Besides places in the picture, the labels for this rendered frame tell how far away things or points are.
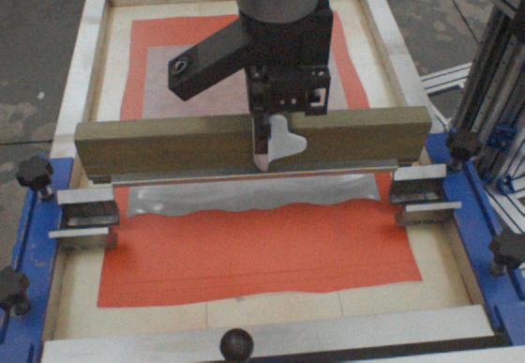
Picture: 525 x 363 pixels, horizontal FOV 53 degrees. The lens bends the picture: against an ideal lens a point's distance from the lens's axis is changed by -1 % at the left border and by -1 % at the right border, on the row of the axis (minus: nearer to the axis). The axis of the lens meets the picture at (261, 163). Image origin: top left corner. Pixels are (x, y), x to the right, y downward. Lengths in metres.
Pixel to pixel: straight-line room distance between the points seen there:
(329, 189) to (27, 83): 2.02
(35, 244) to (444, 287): 0.52
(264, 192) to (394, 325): 0.26
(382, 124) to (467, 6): 2.48
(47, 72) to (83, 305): 2.01
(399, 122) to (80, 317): 0.45
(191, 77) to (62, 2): 2.59
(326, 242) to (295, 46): 0.30
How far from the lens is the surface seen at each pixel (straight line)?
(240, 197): 0.75
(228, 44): 0.52
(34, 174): 0.71
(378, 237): 0.74
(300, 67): 0.53
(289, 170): 0.64
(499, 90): 1.57
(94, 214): 0.74
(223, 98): 0.90
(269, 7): 0.47
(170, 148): 0.61
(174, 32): 1.06
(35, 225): 0.74
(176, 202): 0.76
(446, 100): 2.11
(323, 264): 0.71
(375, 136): 0.63
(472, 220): 0.73
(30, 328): 0.66
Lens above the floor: 1.57
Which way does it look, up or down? 50 degrees down
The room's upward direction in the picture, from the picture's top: straight up
